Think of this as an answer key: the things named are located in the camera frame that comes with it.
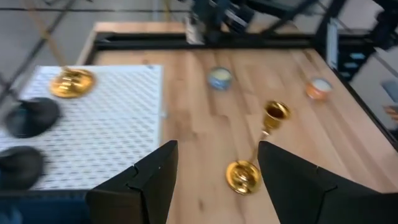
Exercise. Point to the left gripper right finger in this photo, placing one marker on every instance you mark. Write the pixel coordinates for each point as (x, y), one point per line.
(298, 189)

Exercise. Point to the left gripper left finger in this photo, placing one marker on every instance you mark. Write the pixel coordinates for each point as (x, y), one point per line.
(146, 186)

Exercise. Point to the gold candlestick holder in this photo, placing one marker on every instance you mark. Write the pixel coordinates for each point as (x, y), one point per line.
(242, 177)
(72, 82)

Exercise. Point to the black candlestick holder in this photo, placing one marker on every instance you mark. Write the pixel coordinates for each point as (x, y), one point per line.
(32, 116)
(20, 168)

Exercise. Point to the blue white patterned candle bowl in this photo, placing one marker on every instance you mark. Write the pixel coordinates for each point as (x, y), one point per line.
(219, 78)

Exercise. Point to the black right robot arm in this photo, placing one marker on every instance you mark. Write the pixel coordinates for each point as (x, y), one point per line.
(214, 18)

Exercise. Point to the white perforated riser shelf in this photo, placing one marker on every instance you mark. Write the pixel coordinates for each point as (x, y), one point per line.
(109, 124)

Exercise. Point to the person's hand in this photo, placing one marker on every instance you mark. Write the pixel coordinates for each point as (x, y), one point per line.
(392, 112)

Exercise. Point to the black aluminium table frame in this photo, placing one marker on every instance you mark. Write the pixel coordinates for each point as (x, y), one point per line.
(140, 40)

